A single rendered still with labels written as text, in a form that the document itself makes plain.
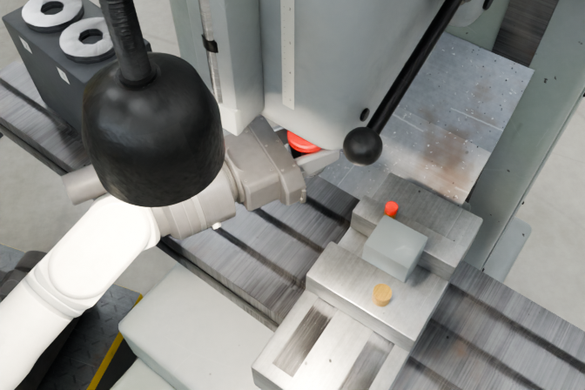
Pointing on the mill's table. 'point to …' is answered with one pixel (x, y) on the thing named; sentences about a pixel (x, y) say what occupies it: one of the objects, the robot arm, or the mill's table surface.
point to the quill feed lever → (354, 141)
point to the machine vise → (302, 346)
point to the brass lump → (381, 295)
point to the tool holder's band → (300, 144)
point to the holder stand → (62, 47)
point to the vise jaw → (343, 280)
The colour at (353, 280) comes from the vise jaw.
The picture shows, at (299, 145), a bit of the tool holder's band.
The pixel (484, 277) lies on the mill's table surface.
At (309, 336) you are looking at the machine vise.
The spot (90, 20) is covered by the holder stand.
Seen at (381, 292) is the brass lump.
